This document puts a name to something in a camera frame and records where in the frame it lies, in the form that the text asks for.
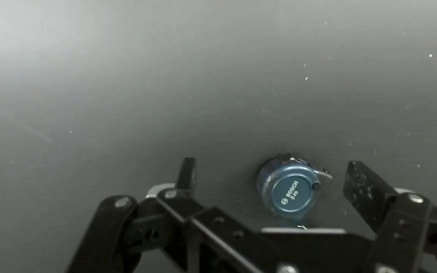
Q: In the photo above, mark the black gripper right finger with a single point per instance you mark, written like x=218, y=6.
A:
x=401, y=221

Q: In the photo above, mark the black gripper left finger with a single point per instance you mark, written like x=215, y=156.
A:
x=127, y=227

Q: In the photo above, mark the blue measuring tape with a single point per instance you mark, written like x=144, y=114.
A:
x=290, y=190

